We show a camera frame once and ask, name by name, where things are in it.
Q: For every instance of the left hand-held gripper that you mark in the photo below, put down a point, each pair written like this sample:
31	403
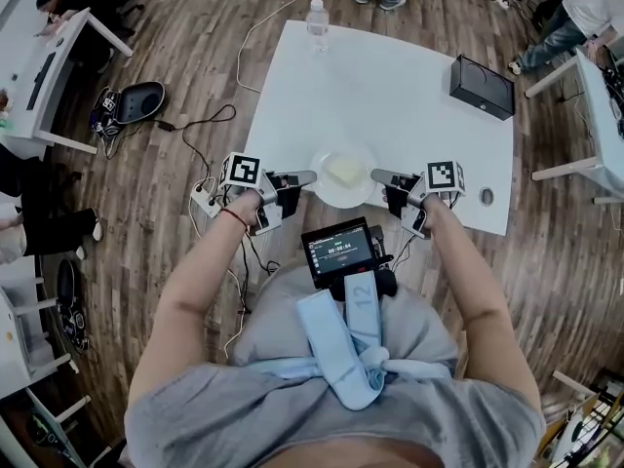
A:
241	169

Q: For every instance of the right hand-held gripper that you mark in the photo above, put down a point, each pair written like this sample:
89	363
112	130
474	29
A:
446	176

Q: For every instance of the white round plate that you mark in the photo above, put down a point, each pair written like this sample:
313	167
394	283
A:
341	198

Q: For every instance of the person's left forearm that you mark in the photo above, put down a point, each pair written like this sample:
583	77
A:
209	256

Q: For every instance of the person's right forearm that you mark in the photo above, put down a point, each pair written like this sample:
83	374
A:
463	261

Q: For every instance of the white rectangular table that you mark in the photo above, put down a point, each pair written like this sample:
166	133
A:
380	95

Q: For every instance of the person's right hand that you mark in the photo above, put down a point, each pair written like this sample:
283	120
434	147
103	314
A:
385	195

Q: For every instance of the black screen device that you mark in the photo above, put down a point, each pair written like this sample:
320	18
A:
339	251

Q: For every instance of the black waist pouch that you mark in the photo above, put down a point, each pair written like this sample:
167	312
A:
387	283

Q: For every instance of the black rectangular box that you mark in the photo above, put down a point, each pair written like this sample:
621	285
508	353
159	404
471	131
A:
480	88

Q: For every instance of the grey shorts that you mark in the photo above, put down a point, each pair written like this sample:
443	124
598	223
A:
278	320

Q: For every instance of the clear plastic water bottle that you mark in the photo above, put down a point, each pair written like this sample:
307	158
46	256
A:
318	22

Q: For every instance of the spare gripper device bundle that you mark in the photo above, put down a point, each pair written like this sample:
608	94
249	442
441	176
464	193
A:
108	105

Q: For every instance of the grey shirt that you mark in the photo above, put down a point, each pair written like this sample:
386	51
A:
205	417

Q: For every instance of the white side table legs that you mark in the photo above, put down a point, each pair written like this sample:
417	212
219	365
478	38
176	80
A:
573	383

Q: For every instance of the black keyboard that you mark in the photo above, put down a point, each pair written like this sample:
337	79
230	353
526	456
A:
41	81

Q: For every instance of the white office desk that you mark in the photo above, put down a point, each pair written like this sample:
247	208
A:
19	66
14	349

